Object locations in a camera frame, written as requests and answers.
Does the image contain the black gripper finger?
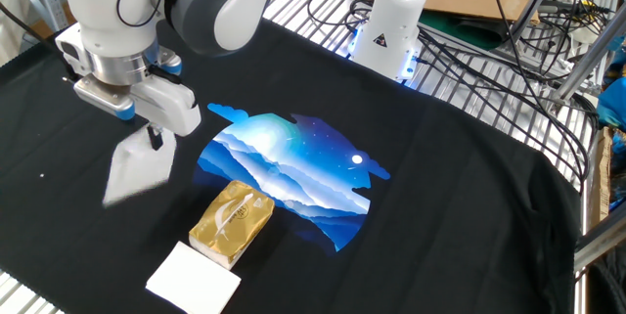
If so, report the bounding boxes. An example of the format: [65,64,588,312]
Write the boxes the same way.
[147,125,164,152]

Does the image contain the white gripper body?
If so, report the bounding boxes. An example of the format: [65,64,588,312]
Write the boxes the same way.
[54,22,202,138]

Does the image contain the white tissue sheet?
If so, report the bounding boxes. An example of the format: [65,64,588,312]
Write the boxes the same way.
[102,124,178,207]
[214,192,255,238]

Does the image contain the folded square white napkin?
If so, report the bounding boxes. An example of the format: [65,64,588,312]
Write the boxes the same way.
[145,240,243,314]

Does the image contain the gold tissue pack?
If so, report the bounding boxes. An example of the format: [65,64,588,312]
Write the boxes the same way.
[188,179,276,271]

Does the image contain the black T-shirt with blue print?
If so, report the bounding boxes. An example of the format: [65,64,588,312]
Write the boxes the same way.
[0,10,584,314]

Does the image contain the brown cardboard piece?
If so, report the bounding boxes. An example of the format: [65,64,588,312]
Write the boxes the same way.
[589,126,615,230]

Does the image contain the blue plastic bag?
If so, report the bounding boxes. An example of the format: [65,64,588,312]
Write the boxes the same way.
[596,34,626,133]

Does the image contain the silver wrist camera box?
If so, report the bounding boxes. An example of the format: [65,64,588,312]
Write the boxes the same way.
[72,73,137,121]

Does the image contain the black camera cable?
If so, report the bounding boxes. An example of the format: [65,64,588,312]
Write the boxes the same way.
[0,0,79,83]

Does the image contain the black cable tangle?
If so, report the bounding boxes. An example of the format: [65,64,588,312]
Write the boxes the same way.
[532,0,612,78]

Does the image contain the aluminium frame bar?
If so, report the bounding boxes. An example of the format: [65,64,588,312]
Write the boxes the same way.
[572,215,626,272]

